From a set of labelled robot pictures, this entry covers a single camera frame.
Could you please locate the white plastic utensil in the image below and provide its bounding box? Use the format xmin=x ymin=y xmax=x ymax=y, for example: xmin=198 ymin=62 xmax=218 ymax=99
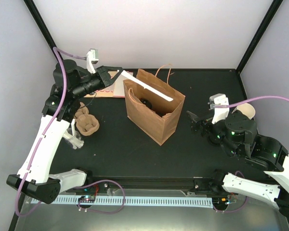
xmin=113 ymin=70 xmax=173 ymax=102

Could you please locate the brown paper bag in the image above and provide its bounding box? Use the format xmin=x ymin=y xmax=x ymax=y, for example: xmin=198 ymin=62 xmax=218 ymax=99
xmin=123 ymin=69 xmax=185 ymax=145

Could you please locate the brown pulp cup carrier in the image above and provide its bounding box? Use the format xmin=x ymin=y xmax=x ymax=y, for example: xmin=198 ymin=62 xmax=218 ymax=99
xmin=74 ymin=107 xmax=100 ymax=136

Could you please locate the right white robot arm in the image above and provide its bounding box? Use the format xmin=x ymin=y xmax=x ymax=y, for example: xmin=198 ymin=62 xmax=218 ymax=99
xmin=186 ymin=93 xmax=289 ymax=219

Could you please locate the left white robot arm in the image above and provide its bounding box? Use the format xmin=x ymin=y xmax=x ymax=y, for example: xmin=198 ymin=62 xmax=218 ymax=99
xmin=6 ymin=49 xmax=123 ymax=204

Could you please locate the printed orange paper bag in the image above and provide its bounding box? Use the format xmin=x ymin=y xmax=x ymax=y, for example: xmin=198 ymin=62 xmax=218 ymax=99
xmin=85 ymin=75 xmax=127 ymax=98

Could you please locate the stack of white paper cups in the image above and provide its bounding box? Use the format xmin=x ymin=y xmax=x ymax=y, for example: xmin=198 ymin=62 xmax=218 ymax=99
xmin=241 ymin=103 xmax=256 ymax=119

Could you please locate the white plastic cutlery bundle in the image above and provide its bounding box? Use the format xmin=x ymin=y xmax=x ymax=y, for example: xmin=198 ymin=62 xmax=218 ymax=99
xmin=63 ymin=131 xmax=84 ymax=150

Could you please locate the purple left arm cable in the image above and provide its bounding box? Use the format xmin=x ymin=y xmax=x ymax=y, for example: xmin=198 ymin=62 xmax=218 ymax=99
xmin=14 ymin=47 xmax=90 ymax=216

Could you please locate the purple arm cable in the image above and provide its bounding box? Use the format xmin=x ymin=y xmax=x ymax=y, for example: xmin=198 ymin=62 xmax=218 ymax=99
xmin=14 ymin=47 xmax=90 ymax=216
xmin=209 ymin=95 xmax=289 ymax=174

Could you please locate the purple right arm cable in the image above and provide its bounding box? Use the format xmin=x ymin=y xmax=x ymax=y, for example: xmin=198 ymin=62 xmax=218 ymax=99
xmin=209 ymin=95 xmax=289 ymax=174

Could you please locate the perforated white metal rail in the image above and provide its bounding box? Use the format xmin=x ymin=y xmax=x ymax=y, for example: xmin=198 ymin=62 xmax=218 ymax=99
xmin=53 ymin=194 xmax=213 ymax=208

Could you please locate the purple cable loop at rail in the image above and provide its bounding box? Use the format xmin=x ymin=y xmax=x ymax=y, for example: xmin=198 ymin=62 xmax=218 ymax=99
xmin=77 ymin=179 xmax=127 ymax=214

